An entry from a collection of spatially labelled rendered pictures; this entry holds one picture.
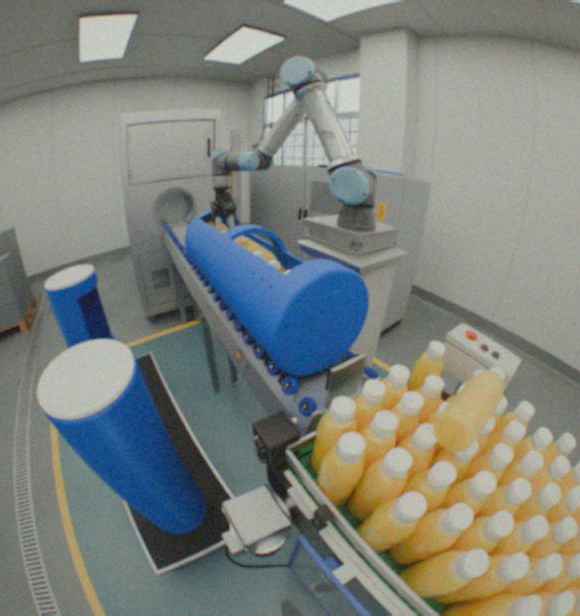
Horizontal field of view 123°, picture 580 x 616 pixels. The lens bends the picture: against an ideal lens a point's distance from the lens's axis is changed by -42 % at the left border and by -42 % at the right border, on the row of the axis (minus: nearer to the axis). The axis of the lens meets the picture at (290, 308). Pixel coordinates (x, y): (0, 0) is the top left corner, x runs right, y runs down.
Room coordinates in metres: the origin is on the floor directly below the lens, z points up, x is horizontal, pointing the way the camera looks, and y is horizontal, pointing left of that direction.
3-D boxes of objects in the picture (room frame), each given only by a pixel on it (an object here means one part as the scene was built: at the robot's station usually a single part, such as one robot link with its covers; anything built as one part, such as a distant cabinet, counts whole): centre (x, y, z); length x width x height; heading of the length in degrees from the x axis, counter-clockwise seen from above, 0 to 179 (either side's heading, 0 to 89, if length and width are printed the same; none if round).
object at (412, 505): (0.10, -0.16, 1.09); 0.04 x 0.04 x 0.02
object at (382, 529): (0.10, -0.16, 0.99); 0.07 x 0.07 x 0.19
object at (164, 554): (0.73, 0.79, 0.07); 1.50 x 0.52 x 0.15; 40
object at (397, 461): (0.17, -0.16, 1.09); 0.04 x 0.04 x 0.02
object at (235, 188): (1.88, 0.41, 0.85); 0.06 x 0.06 x 1.70; 33
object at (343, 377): (0.45, -0.13, 0.99); 0.10 x 0.02 x 0.12; 123
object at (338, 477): (0.20, -0.10, 0.99); 0.07 x 0.07 x 0.19
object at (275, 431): (0.30, 0.01, 0.95); 0.10 x 0.07 x 0.10; 123
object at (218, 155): (1.08, 0.29, 1.45); 0.09 x 0.08 x 0.11; 66
